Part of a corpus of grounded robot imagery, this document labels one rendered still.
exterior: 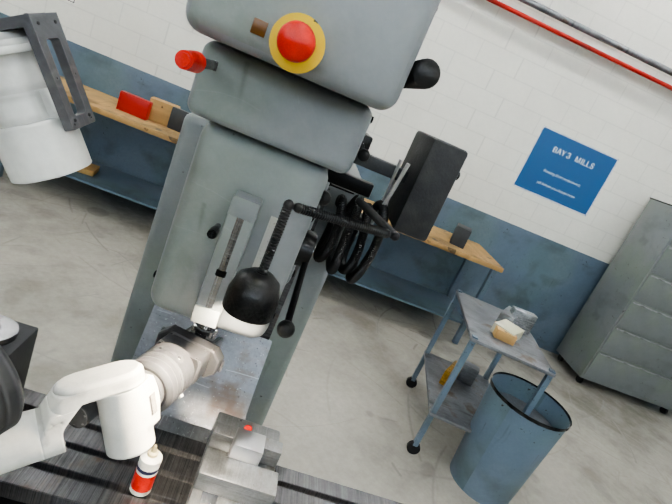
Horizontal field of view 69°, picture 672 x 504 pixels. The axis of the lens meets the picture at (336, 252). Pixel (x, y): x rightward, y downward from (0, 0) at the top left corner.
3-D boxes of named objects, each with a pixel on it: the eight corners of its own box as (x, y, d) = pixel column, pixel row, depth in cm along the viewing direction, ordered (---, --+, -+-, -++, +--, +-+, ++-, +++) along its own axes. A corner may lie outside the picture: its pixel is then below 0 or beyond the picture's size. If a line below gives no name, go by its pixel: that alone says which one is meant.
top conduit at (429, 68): (433, 94, 59) (446, 65, 58) (401, 80, 58) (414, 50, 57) (386, 90, 101) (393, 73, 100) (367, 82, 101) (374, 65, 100)
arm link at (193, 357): (232, 342, 85) (200, 373, 74) (214, 386, 88) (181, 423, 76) (169, 311, 86) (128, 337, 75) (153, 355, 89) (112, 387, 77)
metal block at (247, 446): (252, 476, 97) (263, 453, 95) (224, 467, 96) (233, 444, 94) (256, 458, 102) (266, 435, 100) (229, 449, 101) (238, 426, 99)
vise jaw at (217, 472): (268, 512, 92) (276, 496, 91) (192, 488, 90) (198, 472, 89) (272, 487, 98) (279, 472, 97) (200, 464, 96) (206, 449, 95)
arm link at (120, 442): (178, 352, 74) (133, 389, 63) (187, 416, 76) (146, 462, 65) (111, 351, 76) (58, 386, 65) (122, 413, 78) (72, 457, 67)
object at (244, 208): (214, 329, 75) (260, 205, 69) (189, 320, 74) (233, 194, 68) (219, 317, 79) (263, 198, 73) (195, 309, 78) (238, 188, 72)
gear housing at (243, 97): (350, 179, 68) (379, 110, 66) (181, 110, 65) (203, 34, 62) (341, 149, 100) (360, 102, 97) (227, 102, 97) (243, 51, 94)
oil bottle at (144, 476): (146, 500, 92) (163, 456, 89) (125, 494, 92) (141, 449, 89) (153, 483, 96) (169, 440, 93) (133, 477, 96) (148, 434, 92)
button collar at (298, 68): (313, 82, 53) (333, 26, 52) (261, 59, 52) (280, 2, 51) (313, 82, 55) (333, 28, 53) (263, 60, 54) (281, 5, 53)
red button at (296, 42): (307, 68, 50) (321, 29, 49) (270, 52, 49) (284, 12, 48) (307, 69, 53) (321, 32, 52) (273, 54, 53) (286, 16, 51)
